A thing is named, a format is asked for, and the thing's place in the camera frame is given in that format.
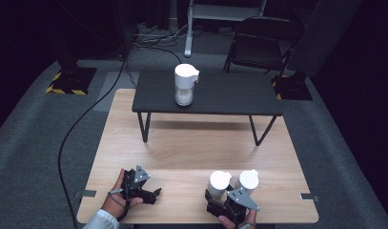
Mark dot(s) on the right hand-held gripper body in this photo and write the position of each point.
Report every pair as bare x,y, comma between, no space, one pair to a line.
233,208

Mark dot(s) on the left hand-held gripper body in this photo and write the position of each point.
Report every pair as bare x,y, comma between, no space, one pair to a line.
132,186

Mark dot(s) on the brown-filled jar with white lid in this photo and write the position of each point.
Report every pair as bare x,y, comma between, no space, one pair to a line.
219,180
249,179

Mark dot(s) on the black shelf with metal legs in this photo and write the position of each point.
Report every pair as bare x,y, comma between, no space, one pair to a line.
156,95

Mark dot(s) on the white-filled jar with white lid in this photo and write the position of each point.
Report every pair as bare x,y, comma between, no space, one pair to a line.
185,84

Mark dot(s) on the person's right hand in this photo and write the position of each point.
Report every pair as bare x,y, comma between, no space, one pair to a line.
250,219

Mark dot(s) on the person's left hand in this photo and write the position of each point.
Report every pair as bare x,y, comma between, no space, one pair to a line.
113,205

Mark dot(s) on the grey tape strip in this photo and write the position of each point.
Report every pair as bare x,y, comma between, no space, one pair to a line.
309,197
89,193

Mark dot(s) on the black stand base striped edge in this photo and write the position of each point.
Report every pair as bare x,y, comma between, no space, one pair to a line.
75,79
293,89

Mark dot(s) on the black folding chair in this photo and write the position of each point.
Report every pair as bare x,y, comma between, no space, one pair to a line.
261,47

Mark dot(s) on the white metal stand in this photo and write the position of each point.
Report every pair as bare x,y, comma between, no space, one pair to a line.
188,38

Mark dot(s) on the grey panel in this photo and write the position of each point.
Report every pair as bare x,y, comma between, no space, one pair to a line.
322,38

